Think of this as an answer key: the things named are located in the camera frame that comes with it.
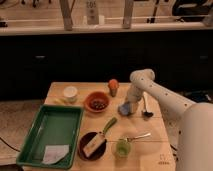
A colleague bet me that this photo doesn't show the dark brown bowl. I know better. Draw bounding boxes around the dark brown bowl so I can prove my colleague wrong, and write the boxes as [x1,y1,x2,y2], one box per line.
[78,132,107,161]

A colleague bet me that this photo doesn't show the orange bowl with beans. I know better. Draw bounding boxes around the orange bowl with beans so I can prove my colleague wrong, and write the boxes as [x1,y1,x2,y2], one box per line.
[84,91,109,113]

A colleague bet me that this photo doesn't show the green plastic tray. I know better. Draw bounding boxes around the green plastic tray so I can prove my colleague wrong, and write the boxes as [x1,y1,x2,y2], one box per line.
[16,105,83,169]

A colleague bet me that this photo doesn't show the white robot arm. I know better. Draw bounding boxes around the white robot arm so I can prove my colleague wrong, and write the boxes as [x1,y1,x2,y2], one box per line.
[126,69,213,171]

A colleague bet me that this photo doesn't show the yellow small item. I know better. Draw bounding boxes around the yellow small item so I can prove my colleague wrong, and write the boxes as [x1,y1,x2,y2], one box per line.
[53,98,66,105]

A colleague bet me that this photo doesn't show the grey cloth in tray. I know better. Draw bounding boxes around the grey cloth in tray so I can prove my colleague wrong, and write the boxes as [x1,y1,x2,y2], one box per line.
[42,145,69,165]

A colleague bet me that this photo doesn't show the white remote on shelf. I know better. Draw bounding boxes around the white remote on shelf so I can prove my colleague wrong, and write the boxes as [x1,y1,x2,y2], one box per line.
[86,0,99,25]

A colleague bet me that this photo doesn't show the white small cup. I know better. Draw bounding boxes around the white small cup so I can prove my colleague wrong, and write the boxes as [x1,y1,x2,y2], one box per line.
[63,86,78,103]

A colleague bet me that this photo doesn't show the blue sponge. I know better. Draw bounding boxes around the blue sponge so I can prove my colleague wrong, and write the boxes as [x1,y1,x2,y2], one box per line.
[118,102,130,116]

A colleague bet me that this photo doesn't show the green small cup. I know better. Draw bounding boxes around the green small cup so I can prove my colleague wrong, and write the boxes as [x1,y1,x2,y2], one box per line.
[115,139,131,157]

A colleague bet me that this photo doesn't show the green handled spatula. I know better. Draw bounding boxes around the green handled spatula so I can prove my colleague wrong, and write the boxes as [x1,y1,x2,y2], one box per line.
[81,117,117,158]

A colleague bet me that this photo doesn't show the black cable on floor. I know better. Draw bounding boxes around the black cable on floor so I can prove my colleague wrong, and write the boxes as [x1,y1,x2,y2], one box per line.
[170,143,179,156]

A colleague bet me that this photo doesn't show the silver spoon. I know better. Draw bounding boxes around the silver spoon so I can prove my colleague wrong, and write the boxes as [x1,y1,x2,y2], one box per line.
[125,133,151,142]

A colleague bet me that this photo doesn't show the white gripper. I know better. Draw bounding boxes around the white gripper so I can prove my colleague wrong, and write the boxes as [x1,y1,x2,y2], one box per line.
[125,84,143,114]

